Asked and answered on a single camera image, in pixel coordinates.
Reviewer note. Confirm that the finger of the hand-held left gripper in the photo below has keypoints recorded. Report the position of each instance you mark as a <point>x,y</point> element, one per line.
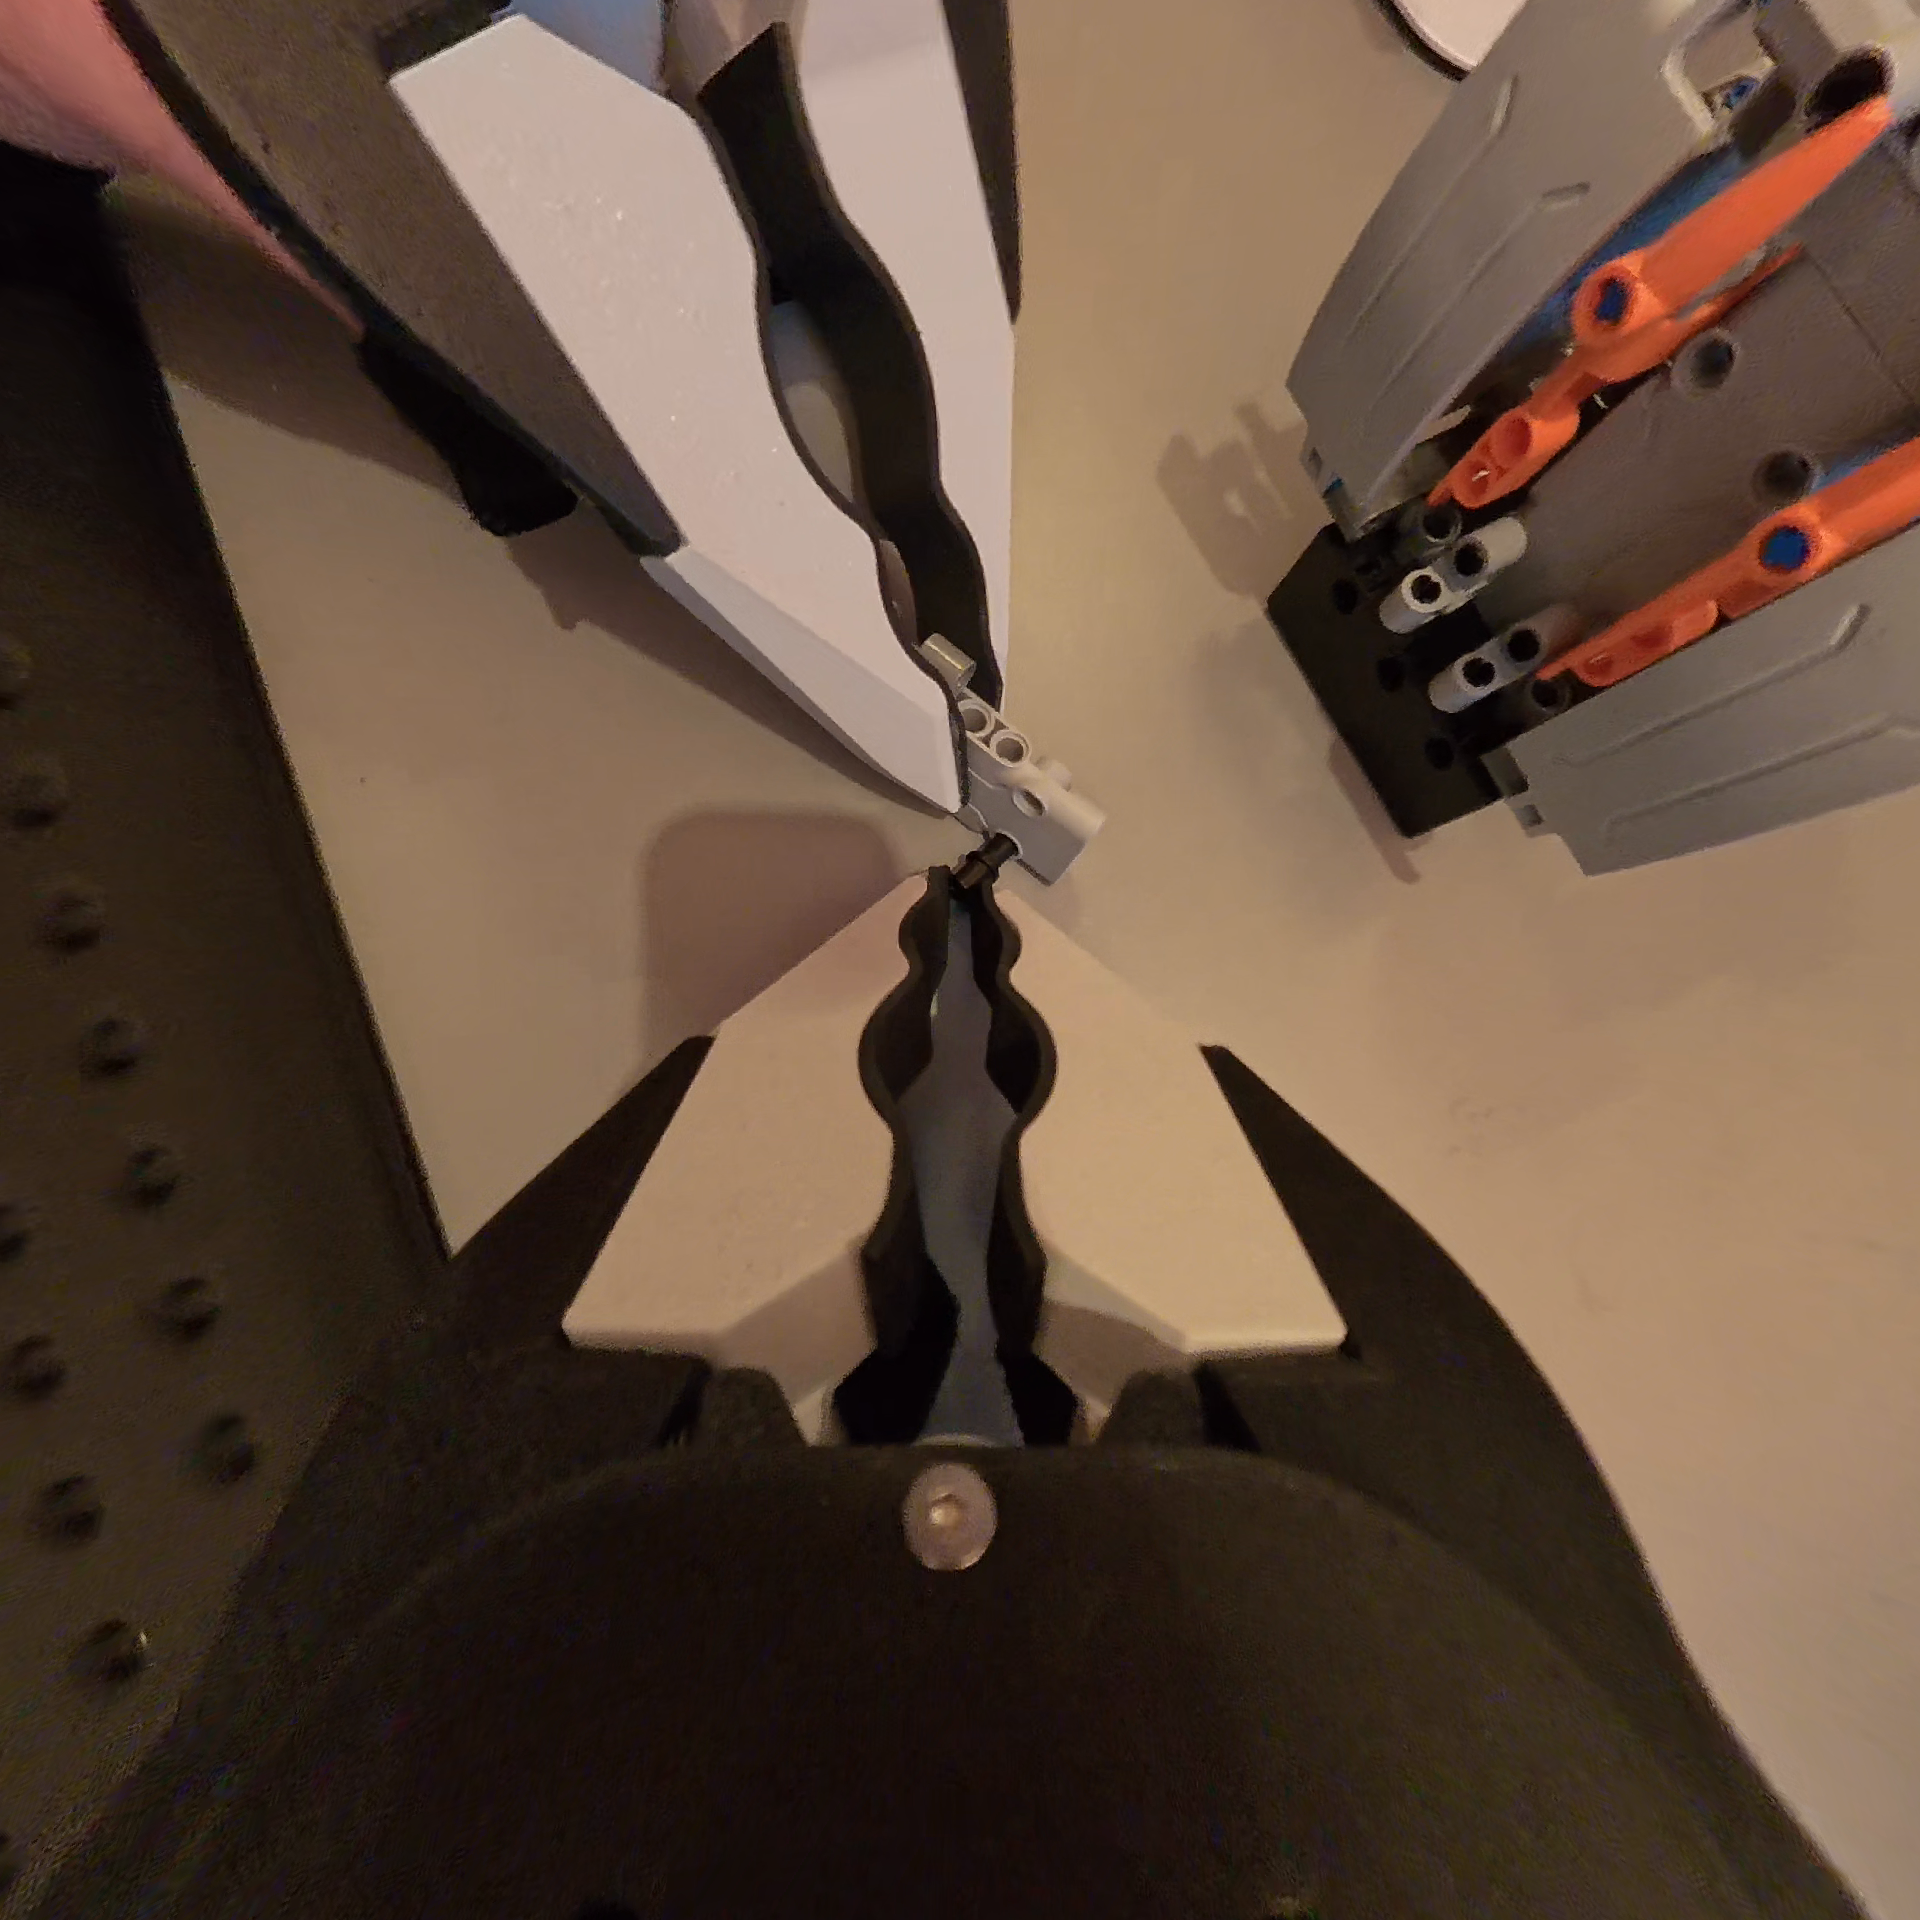
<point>931,182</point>
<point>630,375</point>

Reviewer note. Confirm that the white stand with base plate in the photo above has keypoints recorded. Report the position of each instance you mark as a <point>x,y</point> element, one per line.
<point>1447,30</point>

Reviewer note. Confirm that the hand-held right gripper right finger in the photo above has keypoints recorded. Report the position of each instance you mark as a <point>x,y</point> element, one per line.
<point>1170,1201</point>

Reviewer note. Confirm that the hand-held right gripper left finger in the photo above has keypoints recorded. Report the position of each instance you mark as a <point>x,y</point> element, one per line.
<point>734,1201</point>

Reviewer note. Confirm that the light grey holed brick beam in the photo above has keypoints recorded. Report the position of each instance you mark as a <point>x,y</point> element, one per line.
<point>1042,810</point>

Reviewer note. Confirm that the black studded foam pad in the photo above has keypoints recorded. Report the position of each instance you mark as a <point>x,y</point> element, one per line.
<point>182,1049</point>

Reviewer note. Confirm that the black brick pin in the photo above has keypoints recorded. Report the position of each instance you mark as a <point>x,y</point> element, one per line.
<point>979,874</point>

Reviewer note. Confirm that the person's left hand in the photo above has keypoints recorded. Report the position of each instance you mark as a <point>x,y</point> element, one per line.
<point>89,76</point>

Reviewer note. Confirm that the grey orange toy brick model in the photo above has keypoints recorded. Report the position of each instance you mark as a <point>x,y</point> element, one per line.
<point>1650,450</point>

